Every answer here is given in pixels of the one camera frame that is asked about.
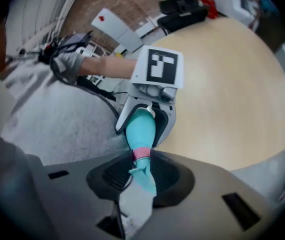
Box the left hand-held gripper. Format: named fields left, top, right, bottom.
left=114, top=45, right=185, bottom=148

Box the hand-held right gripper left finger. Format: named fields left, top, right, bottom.
left=39, top=150, right=136, bottom=240

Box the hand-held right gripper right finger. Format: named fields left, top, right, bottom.
left=134, top=149, right=281, bottom=240

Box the teal spray bottle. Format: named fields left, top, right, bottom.
left=125, top=108, right=158, bottom=151

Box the person's left forearm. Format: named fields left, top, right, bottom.
left=78, top=56, right=137, bottom=81

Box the person's grey shirt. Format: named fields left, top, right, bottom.
left=1, top=51, right=133, bottom=165

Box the grey metal cabinet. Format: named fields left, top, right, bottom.
left=91, top=7, right=143, bottom=54

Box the black monitor screen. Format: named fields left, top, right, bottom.
left=57, top=30, right=95, bottom=47

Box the black office chair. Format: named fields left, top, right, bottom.
left=157, top=0, right=210, bottom=32

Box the red box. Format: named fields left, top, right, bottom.
left=199, top=0, right=220, bottom=19

